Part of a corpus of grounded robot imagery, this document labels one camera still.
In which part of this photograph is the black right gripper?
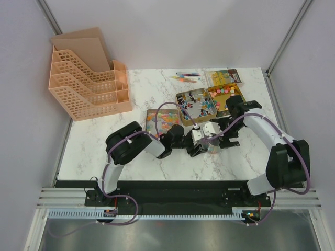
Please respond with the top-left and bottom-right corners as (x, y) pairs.
(214, 118), (245, 149)

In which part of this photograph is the clear glass jar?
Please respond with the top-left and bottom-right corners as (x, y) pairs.
(207, 145), (221, 154)

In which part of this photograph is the pink tray of gummy candies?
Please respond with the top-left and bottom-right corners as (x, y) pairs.
(145, 109), (180, 138)

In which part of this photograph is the gold tin of lollipops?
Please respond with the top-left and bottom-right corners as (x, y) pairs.
(175, 88), (217, 127)

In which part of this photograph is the gold tin of star candies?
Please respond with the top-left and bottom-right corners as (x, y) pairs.
(207, 82), (245, 117)

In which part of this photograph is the silver round jar lid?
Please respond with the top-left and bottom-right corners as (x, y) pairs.
(206, 138), (220, 147)

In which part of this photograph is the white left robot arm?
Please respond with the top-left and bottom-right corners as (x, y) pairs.
(96, 121), (208, 206)

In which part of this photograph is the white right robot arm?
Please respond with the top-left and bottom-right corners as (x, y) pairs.
(217, 95), (311, 206)

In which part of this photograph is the paperback book with yellow cover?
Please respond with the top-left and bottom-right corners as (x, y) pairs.
(205, 69), (242, 86)

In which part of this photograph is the orange highlighter pen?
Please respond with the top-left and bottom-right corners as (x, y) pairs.
(177, 78), (197, 83)

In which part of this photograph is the peach plastic file organizer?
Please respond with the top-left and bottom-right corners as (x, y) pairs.
(48, 27), (132, 121)

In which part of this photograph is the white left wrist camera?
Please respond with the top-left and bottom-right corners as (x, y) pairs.
(191, 127), (205, 145)

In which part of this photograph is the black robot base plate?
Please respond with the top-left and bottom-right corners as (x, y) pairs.
(85, 180), (271, 214)

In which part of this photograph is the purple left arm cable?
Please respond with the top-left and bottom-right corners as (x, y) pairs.
(48, 102), (201, 238)

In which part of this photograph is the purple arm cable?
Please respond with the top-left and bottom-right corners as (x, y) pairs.
(48, 102), (201, 238)
(203, 112), (312, 227)

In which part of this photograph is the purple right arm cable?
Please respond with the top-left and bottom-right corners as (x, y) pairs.
(203, 112), (312, 227)

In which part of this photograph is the light blue cable duct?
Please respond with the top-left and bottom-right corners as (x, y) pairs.
(48, 207), (261, 220)

